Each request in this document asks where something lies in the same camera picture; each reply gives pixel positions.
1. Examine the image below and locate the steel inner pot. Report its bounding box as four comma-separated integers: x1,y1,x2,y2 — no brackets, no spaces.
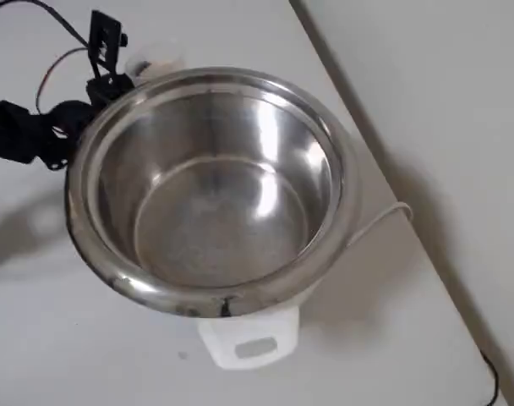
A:
63,65,363,319

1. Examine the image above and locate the black camera cable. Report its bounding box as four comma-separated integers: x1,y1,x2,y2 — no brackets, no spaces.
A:
0,0,90,49

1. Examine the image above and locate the thin black cable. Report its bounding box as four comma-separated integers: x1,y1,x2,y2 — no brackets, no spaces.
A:
478,349,501,406

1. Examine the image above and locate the red white servo cable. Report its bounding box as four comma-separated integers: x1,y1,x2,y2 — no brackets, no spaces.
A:
36,46,91,116

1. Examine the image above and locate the white rice cooker body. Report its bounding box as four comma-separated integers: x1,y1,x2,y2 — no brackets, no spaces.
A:
195,270,325,371

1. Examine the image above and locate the black camera mount frame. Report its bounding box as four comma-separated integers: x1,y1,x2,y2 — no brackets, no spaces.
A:
86,9,129,82

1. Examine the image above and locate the white power cord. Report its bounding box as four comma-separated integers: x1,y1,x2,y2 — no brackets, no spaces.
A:
345,201,414,251

